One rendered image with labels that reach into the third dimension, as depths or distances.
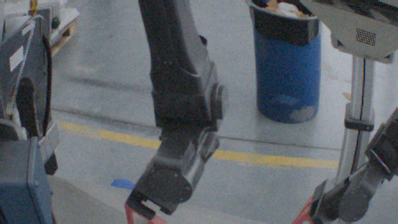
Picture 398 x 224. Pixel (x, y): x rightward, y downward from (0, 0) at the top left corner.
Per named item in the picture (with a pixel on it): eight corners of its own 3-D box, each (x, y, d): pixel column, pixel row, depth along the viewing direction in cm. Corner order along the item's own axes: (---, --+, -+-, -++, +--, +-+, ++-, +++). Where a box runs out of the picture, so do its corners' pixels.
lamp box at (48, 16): (59, 37, 106) (60, 0, 101) (49, 46, 102) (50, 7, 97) (36, 38, 108) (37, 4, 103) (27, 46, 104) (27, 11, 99)
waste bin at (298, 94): (327, 92, 351) (324, 2, 319) (320, 133, 308) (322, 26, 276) (258, 79, 363) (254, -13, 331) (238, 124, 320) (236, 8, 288)
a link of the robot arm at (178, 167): (227, 78, 79) (161, 75, 81) (202, 126, 70) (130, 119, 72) (230, 160, 85) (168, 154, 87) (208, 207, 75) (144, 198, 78)
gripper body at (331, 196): (307, 220, 76) (344, 196, 72) (319, 182, 85) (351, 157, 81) (325, 240, 77) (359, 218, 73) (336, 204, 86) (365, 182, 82)
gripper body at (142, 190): (131, 195, 84) (150, 165, 80) (150, 159, 93) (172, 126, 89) (169, 218, 85) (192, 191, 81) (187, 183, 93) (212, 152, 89)
